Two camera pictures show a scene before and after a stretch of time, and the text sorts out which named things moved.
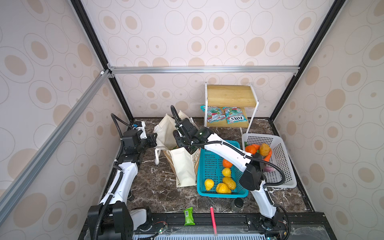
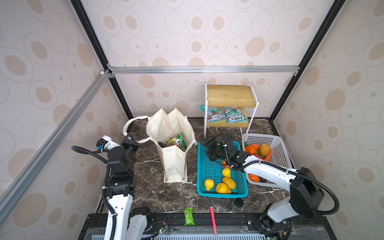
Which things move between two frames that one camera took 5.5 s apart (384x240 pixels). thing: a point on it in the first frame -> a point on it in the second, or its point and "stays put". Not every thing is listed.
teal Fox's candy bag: (234, 114) stays put
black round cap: (238, 202) stays put
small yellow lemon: (226, 172) stays put
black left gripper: (151, 140) -> (132, 142)
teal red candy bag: (214, 114) stays put
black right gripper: (177, 138) -> (213, 143)
